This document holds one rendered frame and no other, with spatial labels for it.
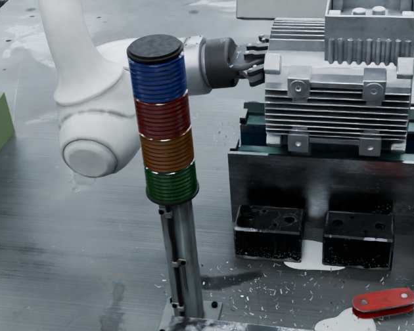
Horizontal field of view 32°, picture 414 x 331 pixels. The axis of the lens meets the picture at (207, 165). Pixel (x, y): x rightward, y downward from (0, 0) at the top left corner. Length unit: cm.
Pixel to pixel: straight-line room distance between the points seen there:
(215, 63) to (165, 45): 31
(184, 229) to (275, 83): 26
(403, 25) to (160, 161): 38
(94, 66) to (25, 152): 49
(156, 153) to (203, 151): 54
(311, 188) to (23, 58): 91
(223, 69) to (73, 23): 24
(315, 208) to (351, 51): 26
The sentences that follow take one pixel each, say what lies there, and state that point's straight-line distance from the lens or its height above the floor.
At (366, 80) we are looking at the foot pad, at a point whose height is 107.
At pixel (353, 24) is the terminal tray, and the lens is 99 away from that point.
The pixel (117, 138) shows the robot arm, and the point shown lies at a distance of 94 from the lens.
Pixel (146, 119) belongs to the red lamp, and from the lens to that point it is 77.
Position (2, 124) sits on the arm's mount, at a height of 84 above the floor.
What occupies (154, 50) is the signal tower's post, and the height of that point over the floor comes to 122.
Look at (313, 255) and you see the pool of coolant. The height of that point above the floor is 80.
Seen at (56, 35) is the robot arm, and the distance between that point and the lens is 95.
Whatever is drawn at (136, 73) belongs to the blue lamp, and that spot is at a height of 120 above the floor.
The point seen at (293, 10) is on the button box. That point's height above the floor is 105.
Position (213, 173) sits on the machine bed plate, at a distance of 127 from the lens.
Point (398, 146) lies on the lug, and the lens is 105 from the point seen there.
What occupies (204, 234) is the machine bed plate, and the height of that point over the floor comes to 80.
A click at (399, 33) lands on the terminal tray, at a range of 99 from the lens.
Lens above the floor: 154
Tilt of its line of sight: 35 degrees down
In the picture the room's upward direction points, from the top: 5 degrees counter-clockwise
